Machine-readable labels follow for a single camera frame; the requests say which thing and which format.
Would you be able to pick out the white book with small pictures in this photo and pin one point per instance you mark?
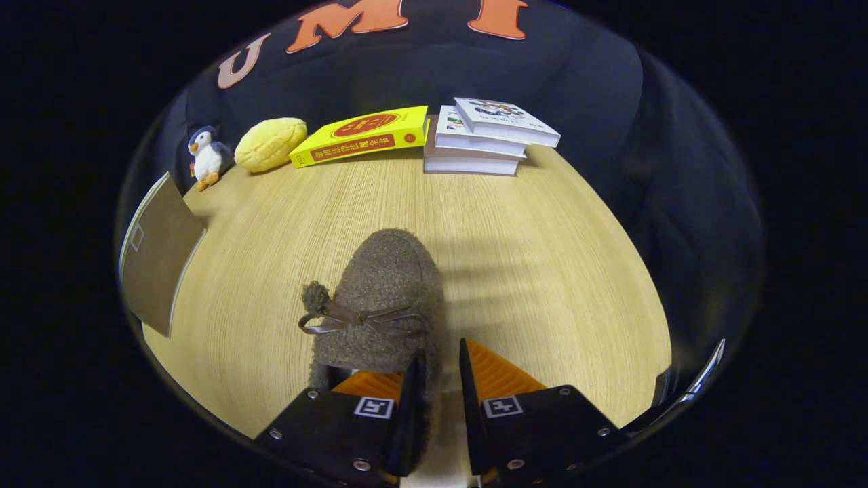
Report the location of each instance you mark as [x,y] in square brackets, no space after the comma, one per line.
[451,135]

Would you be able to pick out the brown fabric storage box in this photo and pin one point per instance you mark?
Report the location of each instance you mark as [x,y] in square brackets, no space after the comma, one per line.
[159,257]

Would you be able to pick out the penguin plush toy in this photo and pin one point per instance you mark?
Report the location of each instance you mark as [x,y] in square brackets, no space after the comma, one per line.
[207,159]

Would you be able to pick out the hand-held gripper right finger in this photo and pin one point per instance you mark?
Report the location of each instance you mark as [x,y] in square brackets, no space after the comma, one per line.
[471,420]

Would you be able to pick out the brown fuzzy shoe with bow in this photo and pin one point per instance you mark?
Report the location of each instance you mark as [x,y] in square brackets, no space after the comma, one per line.
[386,271]

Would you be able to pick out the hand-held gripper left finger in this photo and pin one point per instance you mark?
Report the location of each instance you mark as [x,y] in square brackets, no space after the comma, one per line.
[410,420]

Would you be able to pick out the black backdrop cloth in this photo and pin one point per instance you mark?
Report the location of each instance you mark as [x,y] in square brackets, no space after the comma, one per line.
[576,68]

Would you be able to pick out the yellow book with red circle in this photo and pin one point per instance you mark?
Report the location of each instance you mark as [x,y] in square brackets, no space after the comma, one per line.
[366,135]

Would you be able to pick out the yellow bun-shaped soft toy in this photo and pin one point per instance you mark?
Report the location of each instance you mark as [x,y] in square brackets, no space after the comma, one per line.
[271,142]

